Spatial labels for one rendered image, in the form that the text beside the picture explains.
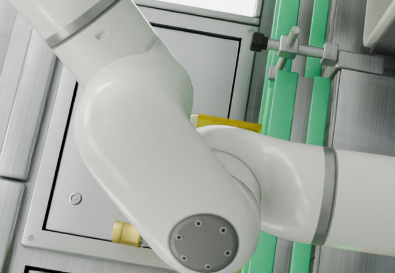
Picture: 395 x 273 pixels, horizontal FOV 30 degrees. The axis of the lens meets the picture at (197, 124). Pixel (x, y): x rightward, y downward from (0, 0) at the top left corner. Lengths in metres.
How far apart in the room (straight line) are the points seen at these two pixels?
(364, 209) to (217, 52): 0.73
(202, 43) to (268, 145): 0.68
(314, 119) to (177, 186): 0.49
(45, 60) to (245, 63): 0.36
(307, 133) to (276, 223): 0.36
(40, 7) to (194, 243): 0.24
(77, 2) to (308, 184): 0.26
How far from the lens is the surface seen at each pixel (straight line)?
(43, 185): 1.28
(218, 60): 1.35
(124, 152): 0.58
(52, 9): 0.64
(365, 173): 0.69
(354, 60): 1.08
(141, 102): 0.57
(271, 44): 1.06
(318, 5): 1.23
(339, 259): 1.00
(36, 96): 1.34
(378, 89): 1.07
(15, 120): 1.33
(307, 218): 0.68
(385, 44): 1.11
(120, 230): 1.12
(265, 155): 0.69
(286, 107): 1.05
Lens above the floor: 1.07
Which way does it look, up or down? level
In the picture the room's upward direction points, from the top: 80 degrees counter-clockwise
